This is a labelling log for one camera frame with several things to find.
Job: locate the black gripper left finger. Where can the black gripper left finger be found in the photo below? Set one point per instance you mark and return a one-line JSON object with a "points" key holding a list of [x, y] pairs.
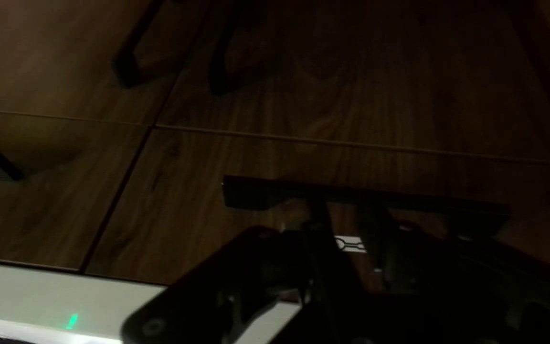
{"points": [[257, 288]]}

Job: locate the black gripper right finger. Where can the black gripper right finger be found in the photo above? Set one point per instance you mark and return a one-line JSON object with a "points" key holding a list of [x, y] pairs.
{"points": [[467, 293]]}

